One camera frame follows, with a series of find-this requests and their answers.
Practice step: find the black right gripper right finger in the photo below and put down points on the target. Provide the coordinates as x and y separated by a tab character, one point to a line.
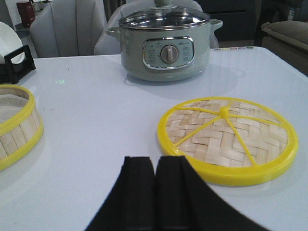
186	203

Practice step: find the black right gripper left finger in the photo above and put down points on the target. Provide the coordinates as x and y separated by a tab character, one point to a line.
130	204

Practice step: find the yellow woven bamboo steamer lid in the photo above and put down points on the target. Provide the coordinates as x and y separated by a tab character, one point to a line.
229	141

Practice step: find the bamboo steamer drawer yellow rims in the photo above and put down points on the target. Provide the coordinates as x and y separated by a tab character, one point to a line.
21	125

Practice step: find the grey-green electric cooking pot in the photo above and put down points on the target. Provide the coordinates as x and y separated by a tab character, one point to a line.
165	55

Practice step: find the black bowl rack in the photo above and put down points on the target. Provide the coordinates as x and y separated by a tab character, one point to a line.
12	73

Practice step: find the glass pot lid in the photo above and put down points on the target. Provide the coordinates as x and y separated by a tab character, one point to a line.
164	16

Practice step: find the grey chair left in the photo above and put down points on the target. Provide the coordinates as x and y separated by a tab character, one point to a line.
67	28

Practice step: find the beige sofa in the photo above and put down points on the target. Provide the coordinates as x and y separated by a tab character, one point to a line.
289	41

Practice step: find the white ceramic bowl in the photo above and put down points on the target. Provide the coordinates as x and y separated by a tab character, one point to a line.
9	41

